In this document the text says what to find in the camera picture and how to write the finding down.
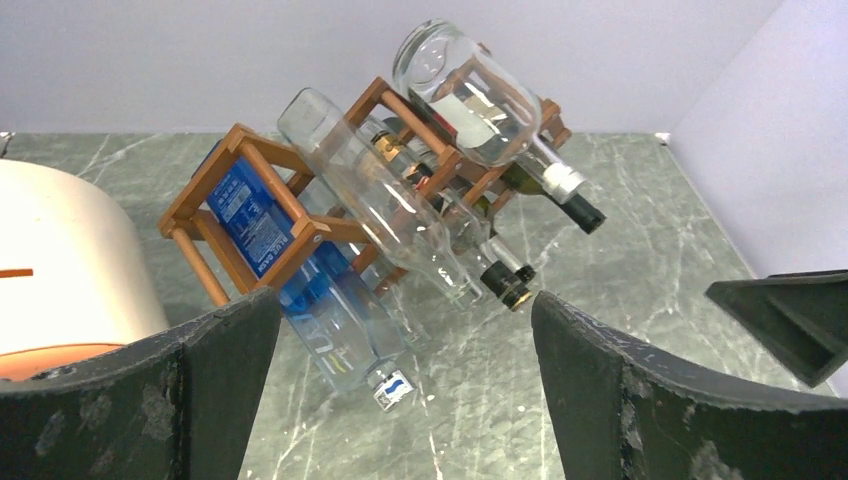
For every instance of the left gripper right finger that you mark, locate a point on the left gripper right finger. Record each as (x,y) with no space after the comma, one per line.
(622,408)

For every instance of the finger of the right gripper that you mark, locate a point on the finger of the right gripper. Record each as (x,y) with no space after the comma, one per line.
(800,318)

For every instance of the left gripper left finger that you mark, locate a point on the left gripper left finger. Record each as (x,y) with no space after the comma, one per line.
(179,404)

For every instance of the blue square bottle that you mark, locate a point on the blue square bottle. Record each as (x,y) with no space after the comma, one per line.
(348,332)

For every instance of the clear glass bottle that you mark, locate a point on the clear glass bottle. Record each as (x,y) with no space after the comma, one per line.
(399,221)

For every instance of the green wine bottle tan label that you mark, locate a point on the green wine bottle tan label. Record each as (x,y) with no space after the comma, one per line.
(471,226)

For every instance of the clear round bottle red label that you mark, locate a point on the clear round bottle red label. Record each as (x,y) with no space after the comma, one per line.
(489,115)

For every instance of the brown wooden wine rack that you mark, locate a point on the brown wooden wine rack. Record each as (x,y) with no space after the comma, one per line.
(316,212)

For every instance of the cream orange cylindrical box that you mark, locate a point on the cream orange cylindrical box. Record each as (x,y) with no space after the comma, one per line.
(74,283)

